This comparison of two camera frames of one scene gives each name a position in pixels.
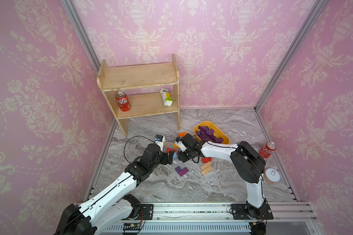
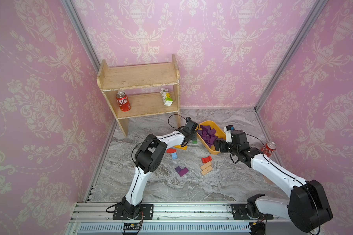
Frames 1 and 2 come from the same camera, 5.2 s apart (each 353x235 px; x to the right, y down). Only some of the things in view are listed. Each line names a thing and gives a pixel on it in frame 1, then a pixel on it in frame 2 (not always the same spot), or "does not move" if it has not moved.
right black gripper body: [186, 155] -> [228, 147]
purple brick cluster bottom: [181, 172] does not move
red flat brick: [168, 149] does not move
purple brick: [206, 128] does not move
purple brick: [210, 132] does not move
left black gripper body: [163, 158] -> [193, 136]
